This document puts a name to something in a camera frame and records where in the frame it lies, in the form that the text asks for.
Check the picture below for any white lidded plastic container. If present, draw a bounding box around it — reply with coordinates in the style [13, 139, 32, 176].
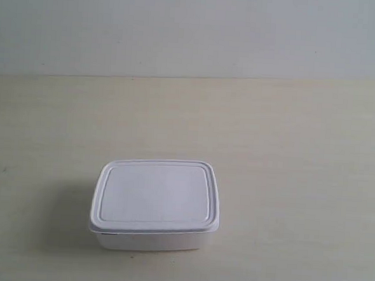
[89, 159, 220, 240]

